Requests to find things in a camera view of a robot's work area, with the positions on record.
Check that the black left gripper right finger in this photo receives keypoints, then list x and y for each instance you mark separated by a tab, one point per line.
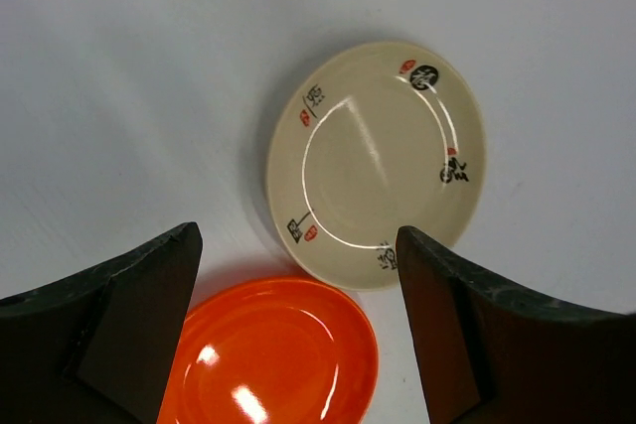
490	350

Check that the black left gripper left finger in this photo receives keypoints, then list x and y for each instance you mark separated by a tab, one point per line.
98	346

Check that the orange round plate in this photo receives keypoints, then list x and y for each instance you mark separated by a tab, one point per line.
274	350

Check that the cream round flower plate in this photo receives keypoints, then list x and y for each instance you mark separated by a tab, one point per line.
384	135

